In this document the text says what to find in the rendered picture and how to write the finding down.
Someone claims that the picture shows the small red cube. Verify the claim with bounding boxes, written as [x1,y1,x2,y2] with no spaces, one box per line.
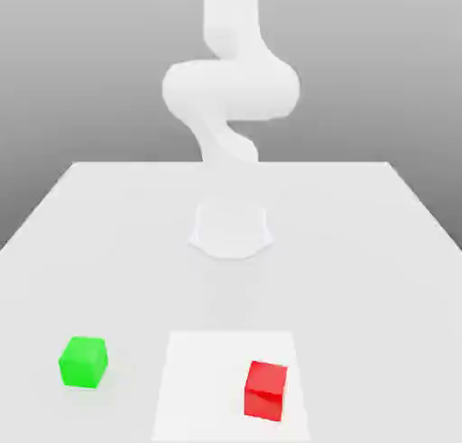
[243,360,289,423]

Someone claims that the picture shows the small green cube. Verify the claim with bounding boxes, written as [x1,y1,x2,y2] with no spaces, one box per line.
[58,335,109,391]

